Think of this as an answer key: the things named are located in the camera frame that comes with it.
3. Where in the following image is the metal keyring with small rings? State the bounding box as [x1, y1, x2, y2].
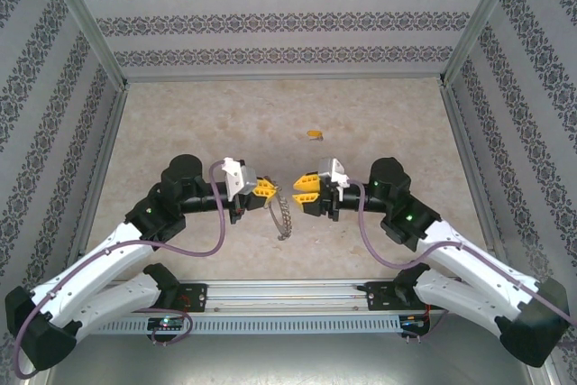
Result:
[263, 176, 295, 243]

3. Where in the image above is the aluminium frame post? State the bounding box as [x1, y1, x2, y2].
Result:
[437, 0, 527, 88]
[36, 0, 132, 89]

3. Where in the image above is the grey metal base sheet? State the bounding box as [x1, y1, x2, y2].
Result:
[44, 333, 554, 385]

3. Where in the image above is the aluminium frame floor rail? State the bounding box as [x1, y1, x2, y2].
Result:
[62, 85, 132, 280]
[437, 82, 507, 253]
[124, 71, 444, 85]

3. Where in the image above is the grey slotted cable duct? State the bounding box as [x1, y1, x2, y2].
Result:
[96, 315, 436, 335]

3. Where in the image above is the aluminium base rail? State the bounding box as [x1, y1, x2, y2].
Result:
[205, 280, 370, 313]

